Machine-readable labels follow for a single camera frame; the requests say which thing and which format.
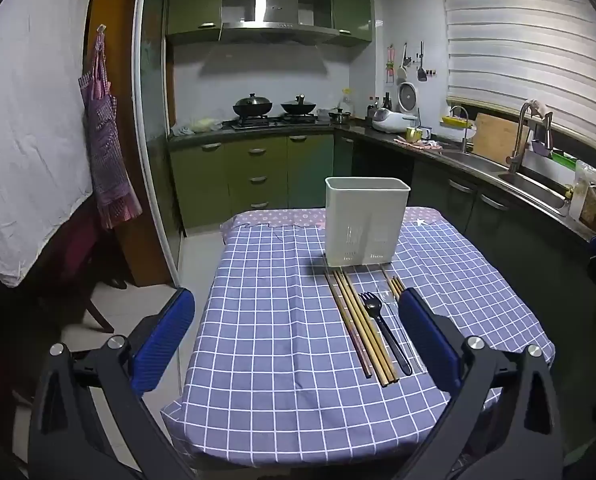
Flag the tall steel faucet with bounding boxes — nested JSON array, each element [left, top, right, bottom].
[[505, 102, 554, 173]]

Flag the blue checkered tablecloth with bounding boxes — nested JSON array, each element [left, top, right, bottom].
[[160, 207, 556, 468]]

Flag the purple patterned cloth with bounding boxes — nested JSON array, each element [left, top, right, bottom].
[[220, 206, 449, 233]]

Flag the white plastic utensil holder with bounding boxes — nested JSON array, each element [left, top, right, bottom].
[[325, 176, 411, 267]]

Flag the dark red cloth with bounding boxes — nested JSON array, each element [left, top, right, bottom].
[[43, 200, 109, 281]]

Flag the curved steel faucet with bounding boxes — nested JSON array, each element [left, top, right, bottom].
[[448, 105, 471, 153]]

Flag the dark red-tipped wooden chopstick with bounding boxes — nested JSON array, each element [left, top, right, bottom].
[[326, 271, 372, 380]]

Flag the gas stove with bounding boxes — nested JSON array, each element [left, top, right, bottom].
[[230, 115, 331, 131]]

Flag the green lower cabinets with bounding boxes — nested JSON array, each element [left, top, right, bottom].
[[168, 132, 336, 236]]

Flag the glass sliding door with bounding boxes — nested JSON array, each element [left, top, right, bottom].
[[135, 0, 189, 241]]

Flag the dark kitchen countertop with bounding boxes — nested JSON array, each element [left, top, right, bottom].
[[168, 120, 596, 241]]

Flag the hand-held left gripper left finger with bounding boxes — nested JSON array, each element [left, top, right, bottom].
[[28, 287, 196, 480]]

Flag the white hanging sheet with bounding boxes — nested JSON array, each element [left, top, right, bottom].
[[0, 0, 101, 288]]

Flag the white window blind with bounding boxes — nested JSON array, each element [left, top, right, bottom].
[[435, 0, 596, 133]]

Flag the dark lower cabinets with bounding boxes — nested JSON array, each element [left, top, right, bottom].
[[333, 135, 596, 411]]

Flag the purple checkered apron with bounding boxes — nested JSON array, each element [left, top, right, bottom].
[[78, 25, 144, 231]]

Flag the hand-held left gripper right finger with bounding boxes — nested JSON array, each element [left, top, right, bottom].
[[398, 287, 566, 480]]

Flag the steel kitchen sink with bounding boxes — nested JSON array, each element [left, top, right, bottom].
[[440, 150, 571, 216]]

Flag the dark wooden chair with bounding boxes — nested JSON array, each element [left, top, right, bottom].
[[53, 260, 129, 336]]

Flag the round white appliance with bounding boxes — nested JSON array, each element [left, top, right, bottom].
[[395, 80, 424, 113]]

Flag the brown wooden door frame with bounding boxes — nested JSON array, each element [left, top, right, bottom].
[[85, 0, 174, 286]]

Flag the black plastic fork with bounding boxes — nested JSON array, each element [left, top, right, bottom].
[[359, 291, 413, 377]]

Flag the black wok with lid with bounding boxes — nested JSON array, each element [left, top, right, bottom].
[[280, 94, 319, 116], [233, 93, 274, 118]]

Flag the clear plastic spoon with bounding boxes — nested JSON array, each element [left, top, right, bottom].
[[380, 290, 426, 374]]

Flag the white rice cooker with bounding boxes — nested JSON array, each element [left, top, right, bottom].
[[370, 107, 421, 134]]

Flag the pink dish cloth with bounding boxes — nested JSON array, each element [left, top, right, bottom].
[[393, 137, 444, 151]]

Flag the clear plastic bag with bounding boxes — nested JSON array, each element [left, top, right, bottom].
[[568, 160, 596, 233]]

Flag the steel range hood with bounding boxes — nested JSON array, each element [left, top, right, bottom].
[[220, 0, 341, 43]]

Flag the wooden cutting board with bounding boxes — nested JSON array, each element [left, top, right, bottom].
[[470, 112, 531, 166]]

